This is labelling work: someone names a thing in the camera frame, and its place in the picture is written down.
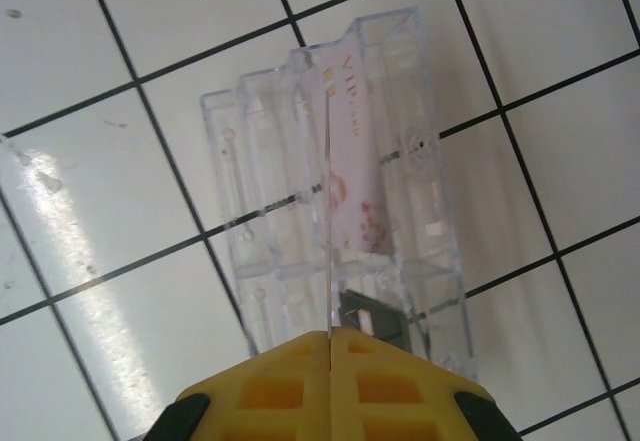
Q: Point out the black credit card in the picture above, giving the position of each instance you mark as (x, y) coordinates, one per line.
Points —
(385, 321)

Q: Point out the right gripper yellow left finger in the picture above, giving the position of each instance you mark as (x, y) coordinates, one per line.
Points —
(275, 401)

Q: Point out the thin pale plastic card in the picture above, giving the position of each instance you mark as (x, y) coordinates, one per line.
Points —
(328, 261)

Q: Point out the clear acrylic organizer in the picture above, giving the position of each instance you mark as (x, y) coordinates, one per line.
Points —
(250, 186)

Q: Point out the white pink VIP card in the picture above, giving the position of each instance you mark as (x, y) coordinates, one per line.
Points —
(350, 161)

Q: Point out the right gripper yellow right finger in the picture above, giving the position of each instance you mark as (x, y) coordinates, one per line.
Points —
(390, 401)

